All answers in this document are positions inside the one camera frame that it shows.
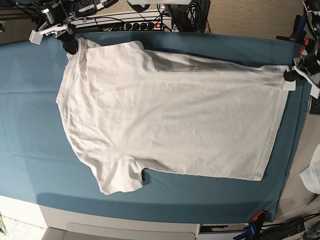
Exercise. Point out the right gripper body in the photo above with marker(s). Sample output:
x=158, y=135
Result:
x=57, y=18

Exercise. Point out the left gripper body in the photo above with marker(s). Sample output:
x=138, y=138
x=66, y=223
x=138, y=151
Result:
x=307, y=65

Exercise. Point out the white T-shirt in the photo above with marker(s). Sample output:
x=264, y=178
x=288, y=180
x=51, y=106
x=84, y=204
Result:
x=125, y=109

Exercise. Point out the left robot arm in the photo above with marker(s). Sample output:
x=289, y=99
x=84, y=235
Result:
x=311, y=11

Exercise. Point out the black orange clamp top right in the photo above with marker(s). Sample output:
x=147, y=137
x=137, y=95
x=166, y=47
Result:
x=307, y=47

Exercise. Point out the black orange clamp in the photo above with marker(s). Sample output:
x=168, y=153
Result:
x=307, y=47
x=260, y=217

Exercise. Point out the blue black clamp top right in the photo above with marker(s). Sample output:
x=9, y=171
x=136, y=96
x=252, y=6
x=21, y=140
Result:
x=298, y=34

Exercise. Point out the grey device right edge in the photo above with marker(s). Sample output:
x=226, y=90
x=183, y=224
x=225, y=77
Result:
x=314, y=106

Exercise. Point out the white cloth right edge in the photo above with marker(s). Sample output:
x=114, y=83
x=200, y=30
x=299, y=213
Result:
x=311, y=175

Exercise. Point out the black orange clamp bottom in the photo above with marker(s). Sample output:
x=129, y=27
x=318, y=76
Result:
x=260, y=217

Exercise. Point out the blue clamp bottom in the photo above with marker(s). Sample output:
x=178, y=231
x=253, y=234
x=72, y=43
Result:
x=251, y=232

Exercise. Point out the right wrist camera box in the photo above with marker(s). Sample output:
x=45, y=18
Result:
x=35, y=37

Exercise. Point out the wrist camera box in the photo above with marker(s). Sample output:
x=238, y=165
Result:
x=315, y=91
x=35, y=37

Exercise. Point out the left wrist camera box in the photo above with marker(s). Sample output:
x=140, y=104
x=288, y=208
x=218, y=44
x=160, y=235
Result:
x=315, y=91

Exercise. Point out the black power strip red switch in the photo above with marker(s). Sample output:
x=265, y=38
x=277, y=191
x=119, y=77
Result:
x=141, y=26

